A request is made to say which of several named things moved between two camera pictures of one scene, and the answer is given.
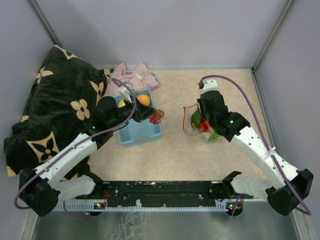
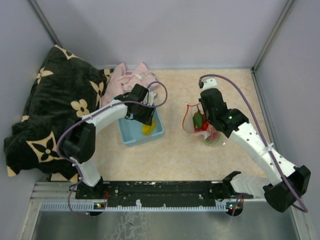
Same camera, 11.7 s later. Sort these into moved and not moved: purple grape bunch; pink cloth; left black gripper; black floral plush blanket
Moved: purple grape bunch
Not moved: black floral plush blanket; pink cloth; left black gripper
